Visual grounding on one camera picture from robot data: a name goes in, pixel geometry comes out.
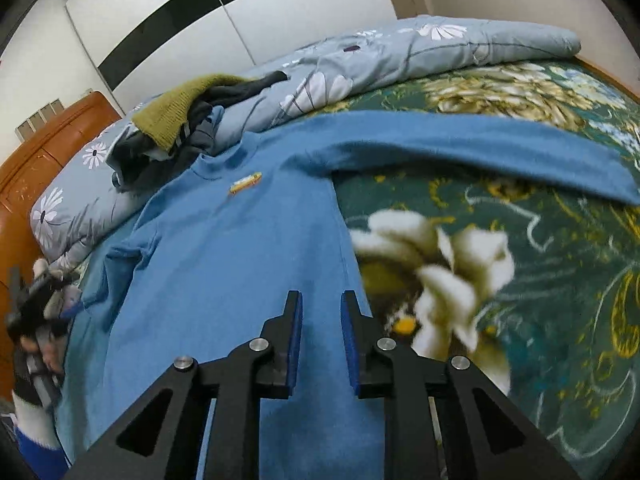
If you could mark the wooden headboard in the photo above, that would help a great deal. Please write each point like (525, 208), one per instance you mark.
(40, 160)

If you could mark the grey garment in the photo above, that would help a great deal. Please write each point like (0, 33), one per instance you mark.
(150, 165)

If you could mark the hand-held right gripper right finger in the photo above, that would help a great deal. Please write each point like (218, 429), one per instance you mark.
(350, 345)

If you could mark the person's left hand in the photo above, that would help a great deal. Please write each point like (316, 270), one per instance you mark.
(37, 360)

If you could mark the white wardrobe with black stripe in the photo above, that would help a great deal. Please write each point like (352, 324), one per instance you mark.
(280, 20)

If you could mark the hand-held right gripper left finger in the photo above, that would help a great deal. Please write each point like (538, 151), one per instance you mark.
(296, 340)

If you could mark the person's left forearm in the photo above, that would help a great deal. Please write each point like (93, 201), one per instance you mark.
(35, 435)

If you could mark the black garment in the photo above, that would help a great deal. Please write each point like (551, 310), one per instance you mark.
(240, 91)

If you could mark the white ribbed panel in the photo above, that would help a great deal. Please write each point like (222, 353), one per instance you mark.
(37, 120)

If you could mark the grey-blue floral pillow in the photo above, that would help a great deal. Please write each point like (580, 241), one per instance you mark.
(75, 195)

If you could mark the grey-blue floral duvet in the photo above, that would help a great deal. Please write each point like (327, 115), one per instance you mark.
(400, 55)

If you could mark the blue sweater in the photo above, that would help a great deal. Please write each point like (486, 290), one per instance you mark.
(240, 260)

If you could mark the green floral blanket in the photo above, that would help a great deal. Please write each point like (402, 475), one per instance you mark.
(550, 285)

